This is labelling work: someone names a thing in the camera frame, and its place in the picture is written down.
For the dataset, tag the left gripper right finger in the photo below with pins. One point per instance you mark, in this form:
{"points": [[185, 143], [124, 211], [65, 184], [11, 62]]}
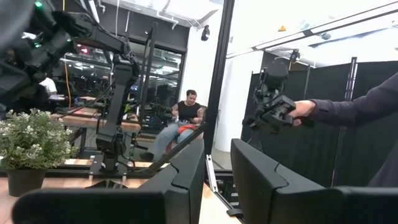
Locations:
{"points": [[280, 202]]}

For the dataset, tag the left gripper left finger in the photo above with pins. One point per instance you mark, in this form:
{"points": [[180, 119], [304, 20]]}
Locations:
{"points": [[140, 208]]}

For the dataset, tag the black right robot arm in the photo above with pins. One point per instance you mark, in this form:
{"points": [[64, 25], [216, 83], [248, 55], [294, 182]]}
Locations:
{"points": [[115, 93]]}

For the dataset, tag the black curtain partition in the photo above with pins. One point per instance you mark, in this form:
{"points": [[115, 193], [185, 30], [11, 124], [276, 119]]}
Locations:
{"points": [[311, 155]]}

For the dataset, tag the artificial potted plant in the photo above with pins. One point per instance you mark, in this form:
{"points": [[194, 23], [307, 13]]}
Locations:
{"points": [[28, 140]]}

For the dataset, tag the wooden workbench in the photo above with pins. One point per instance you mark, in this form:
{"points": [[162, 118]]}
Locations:
{"points": [[84, 121]]}

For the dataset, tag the person's hand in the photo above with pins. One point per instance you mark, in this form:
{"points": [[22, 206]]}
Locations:
{"points": [[301, 109]]}

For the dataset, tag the person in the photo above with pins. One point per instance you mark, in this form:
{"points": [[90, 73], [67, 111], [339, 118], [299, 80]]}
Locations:
{"points": [[186, 113]]}

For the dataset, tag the operator arm in dark sleeve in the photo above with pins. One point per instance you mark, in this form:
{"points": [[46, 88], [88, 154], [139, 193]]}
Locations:
{"points": [[357, 109]]}

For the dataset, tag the black stand pole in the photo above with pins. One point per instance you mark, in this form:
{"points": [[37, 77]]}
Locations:
{"points": [[149, 68]]}

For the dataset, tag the black truss pole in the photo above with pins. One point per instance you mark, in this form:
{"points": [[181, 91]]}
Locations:
{"points": [[350, 81]]}

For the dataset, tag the yellow ceiling tag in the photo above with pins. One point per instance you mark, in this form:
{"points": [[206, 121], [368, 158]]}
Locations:
{"points": [[282, 29]]}

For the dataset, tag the silver metal bracket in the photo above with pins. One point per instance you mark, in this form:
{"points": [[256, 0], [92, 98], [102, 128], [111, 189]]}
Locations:
{"points": [[211, 174]]}

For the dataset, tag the black ceiling camera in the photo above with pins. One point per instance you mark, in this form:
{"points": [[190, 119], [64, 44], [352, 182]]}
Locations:
{"points": [[294, 56], [205, 33]]}

